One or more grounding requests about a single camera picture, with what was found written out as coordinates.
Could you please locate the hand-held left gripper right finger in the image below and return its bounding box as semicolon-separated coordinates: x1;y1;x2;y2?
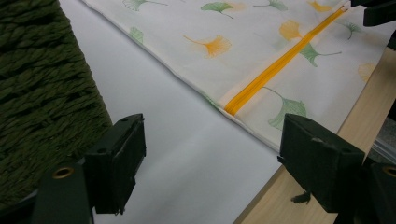
276;113;366;214

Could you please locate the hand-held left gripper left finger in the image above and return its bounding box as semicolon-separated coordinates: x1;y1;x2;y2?
83;113;148;216

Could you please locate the green woven basket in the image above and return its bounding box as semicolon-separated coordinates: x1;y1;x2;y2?
0;0;114;210

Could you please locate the white leaf-print zipper bag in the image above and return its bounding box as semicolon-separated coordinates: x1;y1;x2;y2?
81;0;396;153

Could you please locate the white foam board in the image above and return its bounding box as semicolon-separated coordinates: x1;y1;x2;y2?
59;0;283;224

